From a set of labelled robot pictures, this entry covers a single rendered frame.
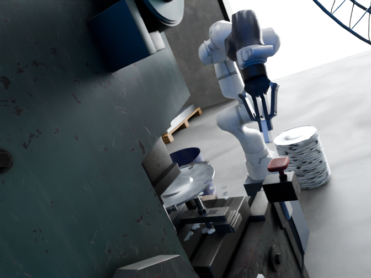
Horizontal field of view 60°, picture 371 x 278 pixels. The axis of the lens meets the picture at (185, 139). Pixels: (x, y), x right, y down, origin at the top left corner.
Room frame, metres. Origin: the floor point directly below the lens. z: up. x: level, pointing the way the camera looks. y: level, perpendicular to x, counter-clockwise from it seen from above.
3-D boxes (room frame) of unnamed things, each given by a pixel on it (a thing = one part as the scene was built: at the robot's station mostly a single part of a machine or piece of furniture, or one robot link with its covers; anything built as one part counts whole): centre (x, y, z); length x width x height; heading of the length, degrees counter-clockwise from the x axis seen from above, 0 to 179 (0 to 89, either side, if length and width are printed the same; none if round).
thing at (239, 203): (0.91, 0.17, 0.68); 0.45 x 0.30 x 0.06; 56
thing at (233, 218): (0.81, 0.03, 0.76); 0.17 x 0.06 x 0.10; 56
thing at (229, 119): (1.53, -0.26, 0.71); 0.18 x 0.11 x 0.25; 70
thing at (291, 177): (0.92, -0.22, 0.62); 0.10 x 0.06 x 0.20; 56
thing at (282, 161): (0.91, -0.23, 0.72); 0.07 x 0.06 x 0.08; 146
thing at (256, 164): (1.55, -0.32, 0.52); 0.22 x 0.19 x 0.14; 145
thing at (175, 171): (0.91, 0.17, 0.86); 0.20 x 0.16 x 0.05; 56
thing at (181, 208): (0.91, 0.17, 0.76); 0.15 x 0.09 x 0.05; 56
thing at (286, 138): (2.05, -0.69, 0.35); 0.29 x 0.29 x 0.01
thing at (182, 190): (1.01, 0.10, 0.78); 0.29 x 0.29 x 0.01
